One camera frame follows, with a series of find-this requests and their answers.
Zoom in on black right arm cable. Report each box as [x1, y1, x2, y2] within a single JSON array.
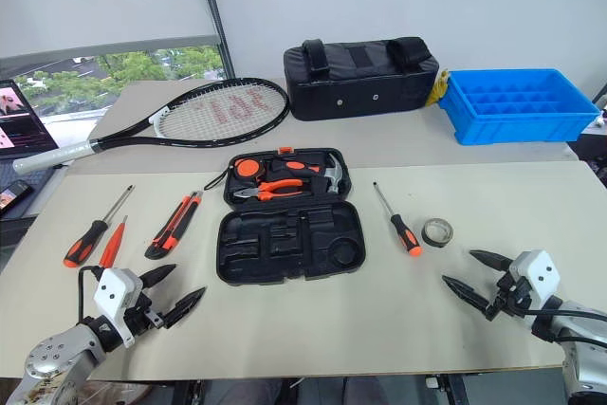
[[521, 307, 607, 350]]

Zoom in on black orange handled screwdriver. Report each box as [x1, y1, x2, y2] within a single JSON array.
[[63, 184, 136, 267], [372, 180, 424, 258]]

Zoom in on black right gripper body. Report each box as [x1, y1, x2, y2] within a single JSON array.
[[486, 267, 535, 323]]

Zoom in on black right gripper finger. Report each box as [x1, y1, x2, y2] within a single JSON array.
[[469, 249, 514, 274], [441, 274, 492, 314]]

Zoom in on yellow crumpled item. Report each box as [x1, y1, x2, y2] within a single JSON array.
[[425, 68, 450, 107]]

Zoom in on black fabric bag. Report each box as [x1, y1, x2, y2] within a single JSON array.
[[283, 36, 441, 122]]

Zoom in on black orange utility knife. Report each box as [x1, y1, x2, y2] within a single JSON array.
[[144, 190, 204, 262]]

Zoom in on black tool case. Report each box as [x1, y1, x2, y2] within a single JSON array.
[[215, 146, 367, 286]]

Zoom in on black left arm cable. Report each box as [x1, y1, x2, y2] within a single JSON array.
[[77, 265, 103, 325]]

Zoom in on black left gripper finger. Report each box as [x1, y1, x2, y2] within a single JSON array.
[[140, 263, 177, 290], [163, 285, 208, 330]]

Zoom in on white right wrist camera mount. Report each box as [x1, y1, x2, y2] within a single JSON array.
[[509, 249, 561, 309]]

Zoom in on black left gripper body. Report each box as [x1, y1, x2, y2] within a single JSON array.
[[125, 291, 167, 336]]

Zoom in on orange handled pliers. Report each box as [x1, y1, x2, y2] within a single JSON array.
[[232, 178, 305, 202]]

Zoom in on orange black tape measure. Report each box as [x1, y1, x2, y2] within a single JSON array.
[[232, 156, 263, 184]]

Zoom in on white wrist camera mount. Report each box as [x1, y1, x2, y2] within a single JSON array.
[[93, 267, 144, 348], [509, 249, 561, 309]]

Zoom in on black white tennis racket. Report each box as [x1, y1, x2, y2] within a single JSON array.
[[11, 76, 291, 176]]

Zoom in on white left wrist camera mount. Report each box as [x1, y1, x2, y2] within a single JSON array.
[[93, 267, 144, 348]]

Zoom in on grey tape roll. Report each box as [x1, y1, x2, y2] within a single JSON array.
[[420, 217, 454, 249]]

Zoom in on claw hammer black orange handle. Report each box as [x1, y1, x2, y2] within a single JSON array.
[[265, 152, 351, 196]]

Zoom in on beige table mat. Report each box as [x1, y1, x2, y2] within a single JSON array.
[[0, 160, 607, 382]]

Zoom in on black tape measure strap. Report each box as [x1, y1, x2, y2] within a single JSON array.
[[203, 168, 233, 192]]

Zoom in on orange test pen screwdriver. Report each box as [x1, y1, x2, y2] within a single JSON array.
[[98, 214, 129, 269]]

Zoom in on blue plastic compartment bin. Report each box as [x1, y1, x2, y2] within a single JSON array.
[[438, 67, 601, 146]]

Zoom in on black smartphone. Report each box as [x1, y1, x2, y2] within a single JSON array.
[[0, 179, 35, 217]]

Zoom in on laptop screen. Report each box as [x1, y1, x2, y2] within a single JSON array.
[[0, 78, 61, 159]]

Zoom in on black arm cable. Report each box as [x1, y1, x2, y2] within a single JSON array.
[[77, 265, 103, 325], [521, 307, 607, 350]]

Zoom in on dark window frame post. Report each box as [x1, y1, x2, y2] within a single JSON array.
[[193, 0, 236, 82]]

